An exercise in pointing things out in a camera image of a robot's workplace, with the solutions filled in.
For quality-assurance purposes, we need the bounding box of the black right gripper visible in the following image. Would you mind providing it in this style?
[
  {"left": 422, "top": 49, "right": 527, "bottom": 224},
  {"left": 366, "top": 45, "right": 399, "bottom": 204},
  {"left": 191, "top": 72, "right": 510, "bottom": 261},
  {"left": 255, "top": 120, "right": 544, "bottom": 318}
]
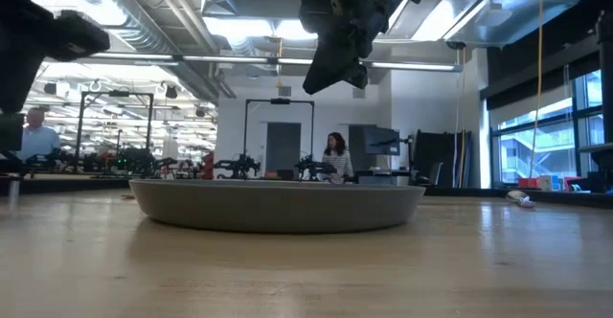
[{"left": 299, "top": 0, "right": 390, "bottom": 96}]

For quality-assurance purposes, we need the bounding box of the grey round plate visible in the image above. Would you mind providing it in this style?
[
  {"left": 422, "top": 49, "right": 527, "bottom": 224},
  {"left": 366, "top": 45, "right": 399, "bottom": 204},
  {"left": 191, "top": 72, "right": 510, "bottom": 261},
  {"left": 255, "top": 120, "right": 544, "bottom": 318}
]
[{"left": 128, "top": 178, "right": 426, "bottom": 235}]

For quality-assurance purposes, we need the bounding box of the yellow hanging cable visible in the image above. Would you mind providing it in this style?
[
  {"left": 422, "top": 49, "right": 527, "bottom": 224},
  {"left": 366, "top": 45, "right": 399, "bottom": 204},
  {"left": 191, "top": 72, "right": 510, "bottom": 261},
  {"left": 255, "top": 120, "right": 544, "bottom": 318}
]
[{"left": 528, "top": 0, "right": 547, "bottom": 180}]

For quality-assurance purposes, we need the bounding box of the black vertical post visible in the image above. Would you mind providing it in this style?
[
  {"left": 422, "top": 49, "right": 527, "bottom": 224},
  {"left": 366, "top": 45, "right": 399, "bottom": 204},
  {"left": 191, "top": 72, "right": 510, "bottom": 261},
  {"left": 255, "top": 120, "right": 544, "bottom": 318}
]
[{"left": 595, "top": 10, "right": 613, "bottom": 170}]

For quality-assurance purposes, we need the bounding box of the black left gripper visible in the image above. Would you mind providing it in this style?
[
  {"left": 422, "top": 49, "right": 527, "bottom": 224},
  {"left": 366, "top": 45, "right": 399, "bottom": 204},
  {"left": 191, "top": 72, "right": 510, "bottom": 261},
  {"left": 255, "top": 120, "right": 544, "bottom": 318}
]
[{"left": 45, "top": 10, "right": 112, "bottom": 63}]

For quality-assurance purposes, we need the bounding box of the long ceiling light bar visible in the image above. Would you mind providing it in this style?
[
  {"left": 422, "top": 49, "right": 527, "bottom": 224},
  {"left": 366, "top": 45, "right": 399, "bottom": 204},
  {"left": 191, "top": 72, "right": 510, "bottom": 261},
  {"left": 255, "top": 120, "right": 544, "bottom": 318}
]
[{"left": 89, "top": 52, "right": 465, "bottom": 74}]

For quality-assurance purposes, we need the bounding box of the black wall-mounted monitor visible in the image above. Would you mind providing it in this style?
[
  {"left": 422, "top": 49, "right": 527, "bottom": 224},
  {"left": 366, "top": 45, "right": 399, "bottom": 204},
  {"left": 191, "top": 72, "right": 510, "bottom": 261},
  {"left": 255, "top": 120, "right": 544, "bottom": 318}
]
[{"left": 361, "top": 125, "right": 401, "bottom": 157}]

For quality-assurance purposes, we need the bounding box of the lavender spoon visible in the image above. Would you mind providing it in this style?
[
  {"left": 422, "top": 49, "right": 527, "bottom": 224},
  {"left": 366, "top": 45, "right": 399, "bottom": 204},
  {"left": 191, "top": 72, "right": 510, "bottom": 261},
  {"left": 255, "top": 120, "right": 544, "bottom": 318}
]
[{"left": 506, "top": 190, "right": 537, "bottom": 210}]

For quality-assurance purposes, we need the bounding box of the person at robot station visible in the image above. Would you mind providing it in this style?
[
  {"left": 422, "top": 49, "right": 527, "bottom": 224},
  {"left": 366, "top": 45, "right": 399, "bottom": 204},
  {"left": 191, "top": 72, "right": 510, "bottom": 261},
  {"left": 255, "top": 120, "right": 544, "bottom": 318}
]
[{"left": 15, "top": 107, "right": 62, "bottom": 162}]

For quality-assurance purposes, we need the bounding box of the black metal station frame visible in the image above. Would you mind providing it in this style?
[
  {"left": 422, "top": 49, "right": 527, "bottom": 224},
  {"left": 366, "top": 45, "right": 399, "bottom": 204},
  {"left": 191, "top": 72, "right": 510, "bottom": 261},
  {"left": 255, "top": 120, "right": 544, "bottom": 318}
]
[
  {"left": 242, "top": 98, "right": 316, "bottom": 171},
  {"left": 73, "top": 90, "right": 155, "bottom": 176}
]

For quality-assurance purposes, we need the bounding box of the black standing panel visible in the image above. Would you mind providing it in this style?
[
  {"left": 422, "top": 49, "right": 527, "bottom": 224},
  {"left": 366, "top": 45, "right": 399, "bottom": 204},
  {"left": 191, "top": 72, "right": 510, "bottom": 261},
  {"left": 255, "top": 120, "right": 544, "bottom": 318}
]
[{"left": 412, "top": 129, "right": 474, "bottom": 189}]

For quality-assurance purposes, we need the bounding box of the person by grey door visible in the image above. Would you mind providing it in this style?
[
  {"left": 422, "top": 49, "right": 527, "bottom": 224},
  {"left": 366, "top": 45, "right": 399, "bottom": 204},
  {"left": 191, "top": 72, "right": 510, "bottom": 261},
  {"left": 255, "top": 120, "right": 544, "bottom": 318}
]
[{"left": 321, "top": 131, "right": 356, "bottom": 185}]

